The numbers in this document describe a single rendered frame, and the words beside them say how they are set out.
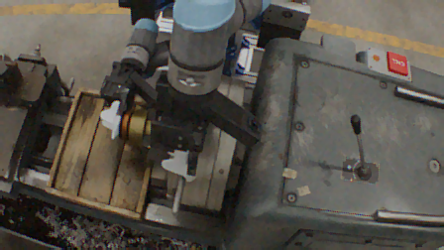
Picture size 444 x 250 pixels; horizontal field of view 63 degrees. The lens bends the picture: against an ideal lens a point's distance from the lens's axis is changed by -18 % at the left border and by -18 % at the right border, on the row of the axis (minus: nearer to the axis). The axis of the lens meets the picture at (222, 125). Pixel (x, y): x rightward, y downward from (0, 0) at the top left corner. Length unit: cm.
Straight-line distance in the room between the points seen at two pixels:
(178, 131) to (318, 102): 38
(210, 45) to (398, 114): 58
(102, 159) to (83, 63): 137
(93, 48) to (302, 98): 186
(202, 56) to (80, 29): 222
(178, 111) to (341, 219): 39
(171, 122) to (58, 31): 219
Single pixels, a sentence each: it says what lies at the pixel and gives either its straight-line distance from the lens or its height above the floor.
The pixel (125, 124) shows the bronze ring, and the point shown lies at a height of 111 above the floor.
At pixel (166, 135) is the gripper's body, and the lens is 66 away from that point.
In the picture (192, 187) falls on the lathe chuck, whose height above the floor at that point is 115.
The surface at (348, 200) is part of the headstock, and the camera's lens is 86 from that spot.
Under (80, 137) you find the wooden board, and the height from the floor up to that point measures 88.
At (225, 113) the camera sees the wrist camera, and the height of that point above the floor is 146.
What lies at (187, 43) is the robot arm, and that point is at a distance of 54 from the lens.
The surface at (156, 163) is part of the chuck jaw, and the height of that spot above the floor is 111.
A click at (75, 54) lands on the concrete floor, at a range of 261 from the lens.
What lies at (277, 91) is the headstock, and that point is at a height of 125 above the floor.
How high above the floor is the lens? 201
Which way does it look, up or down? 62 degrees down
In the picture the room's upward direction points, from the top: 11 degrees clockwise
